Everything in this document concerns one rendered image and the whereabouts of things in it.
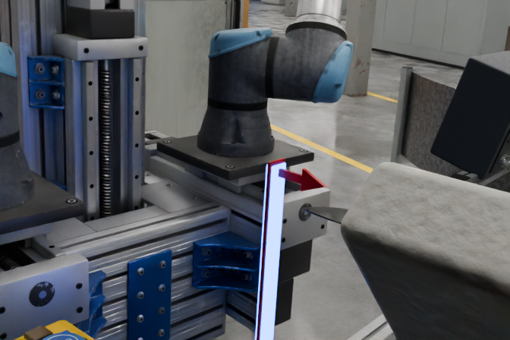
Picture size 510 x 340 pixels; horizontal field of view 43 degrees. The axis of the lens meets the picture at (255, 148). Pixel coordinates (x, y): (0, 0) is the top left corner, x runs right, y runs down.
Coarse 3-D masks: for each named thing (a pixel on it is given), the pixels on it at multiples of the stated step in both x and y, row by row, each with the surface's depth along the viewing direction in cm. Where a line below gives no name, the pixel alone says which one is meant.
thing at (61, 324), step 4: (60, 320) 57; (64, 320) 57; (52, 324) 56; (56, 324) 56; (60, 324) 56; (64, 324) 56; (68, 324) 57; (48, 328) 56; (52, 328) 56; (56, 328) 56; (60, 328) 56; (64, 328) 56; (68, 328) 56; (72, 328) 56; (76, 328) 56; (52, 332) 55; (56, 332) 55; (72, 332) 55; (76, 332) 55; (80, 332) 55; (84, 336) 55; (88, 336) 55
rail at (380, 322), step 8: (376, 320) 101; (384, 320) 101; (368, 328) 98; (376, 328) 99; (384, 328) 99; (352, 336) 96; (360, 336) 96; (368, 336) 98; (376, 336) 96; (384, 336) 96; (392, 336) 98
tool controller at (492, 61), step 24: (480, 72) 109; (504, 72) 106; (456, 96) 112; (480, 96) 109; (504, 96) 107; (456, 120) 113; (480, 120) 110; (504, 120) 107; (456, 144) 114; (480, 144) 111; (504, 144) 110; (480, 168) 112
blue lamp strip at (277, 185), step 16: (272, 176) 66; (272, 192) 66; (272, 208) 67; (272, 224) 68; (272, 240) 68; (272, 256) 69; (272, 272) 70; (272, 288) 70; (272, 304) 71; (272, 320) 72; (272, 336) 73
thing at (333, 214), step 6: (306, 210) 53; (312, 210) 53; (318, 210) 54; (324, 210) 55; (330, 210) 55; (336, 210) 56; (342, 210) 57; (324, 216) 52; (330, 216) 53; (336, 216) 53; (342, 216) 54; (336, 222) 52
